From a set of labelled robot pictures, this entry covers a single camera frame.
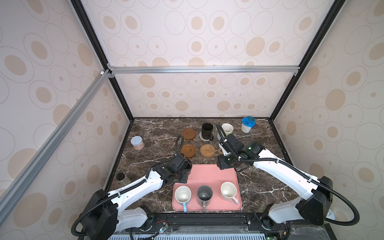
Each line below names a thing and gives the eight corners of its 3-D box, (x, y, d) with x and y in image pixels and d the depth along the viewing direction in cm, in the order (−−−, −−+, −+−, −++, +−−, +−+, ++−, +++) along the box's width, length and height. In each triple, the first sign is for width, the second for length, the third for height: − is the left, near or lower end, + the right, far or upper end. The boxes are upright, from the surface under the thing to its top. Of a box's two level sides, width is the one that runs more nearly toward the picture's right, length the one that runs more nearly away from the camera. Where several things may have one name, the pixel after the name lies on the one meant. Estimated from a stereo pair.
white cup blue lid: (241, 134, 112) (244, 124, 104) (239, 126, 118) (242, 116, 109) (252, 134, 112) (256, 124, 104) (249, 126, 118) (253, 116, 109)
